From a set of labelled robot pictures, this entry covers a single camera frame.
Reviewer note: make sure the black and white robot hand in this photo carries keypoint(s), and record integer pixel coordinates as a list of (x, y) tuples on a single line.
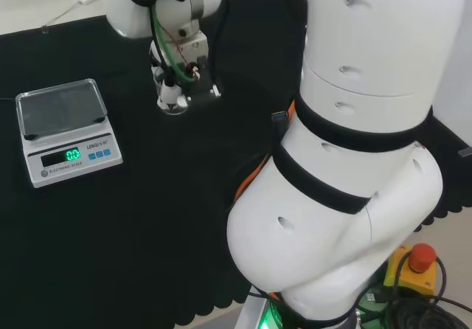
[(201, 82)]

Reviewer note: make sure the small clear glass beaker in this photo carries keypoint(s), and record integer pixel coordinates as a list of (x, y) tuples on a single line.
[(175, 111)]

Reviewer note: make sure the white electronic balance steel pan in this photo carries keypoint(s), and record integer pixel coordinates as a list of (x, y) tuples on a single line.
[(59, 115)]

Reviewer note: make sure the clear cloth clip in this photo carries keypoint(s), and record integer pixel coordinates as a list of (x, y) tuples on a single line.
[(45, 30)]

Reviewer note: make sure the black bench cloth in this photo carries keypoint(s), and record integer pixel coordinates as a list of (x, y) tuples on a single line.
[(110, 233)]

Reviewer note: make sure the grey cloth clip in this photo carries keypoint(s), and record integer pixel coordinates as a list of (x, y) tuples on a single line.
[(465, 152)]

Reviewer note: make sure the green base fixture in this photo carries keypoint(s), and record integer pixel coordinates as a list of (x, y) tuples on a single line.
[(372, 301)]

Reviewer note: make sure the yellow stop button red cap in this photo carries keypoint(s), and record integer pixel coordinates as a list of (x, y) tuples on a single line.
[(416, 277)]

